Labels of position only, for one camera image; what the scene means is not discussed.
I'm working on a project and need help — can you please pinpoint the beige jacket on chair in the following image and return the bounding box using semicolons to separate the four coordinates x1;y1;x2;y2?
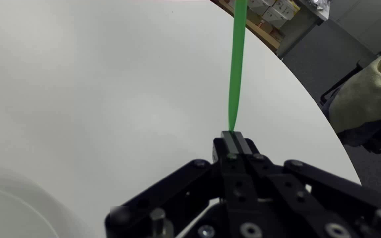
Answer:
328;56;381;133

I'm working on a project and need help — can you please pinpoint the cardboard box under desk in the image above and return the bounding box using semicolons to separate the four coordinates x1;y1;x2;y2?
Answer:
211;0;284;52

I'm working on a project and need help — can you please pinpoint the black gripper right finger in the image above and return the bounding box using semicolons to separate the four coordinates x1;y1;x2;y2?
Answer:
232;131;265;170

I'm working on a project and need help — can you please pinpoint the white round plate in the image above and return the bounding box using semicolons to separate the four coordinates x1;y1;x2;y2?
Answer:
0;171;78;238

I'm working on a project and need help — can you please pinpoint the black office chair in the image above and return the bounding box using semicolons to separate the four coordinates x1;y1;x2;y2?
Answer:
320;67;381;154

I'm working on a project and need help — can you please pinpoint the green plastic straw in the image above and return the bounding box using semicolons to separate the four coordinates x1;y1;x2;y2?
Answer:
227;0;247;131

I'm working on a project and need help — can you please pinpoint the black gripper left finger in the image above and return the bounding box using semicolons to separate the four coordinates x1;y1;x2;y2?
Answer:
213;131;239;176

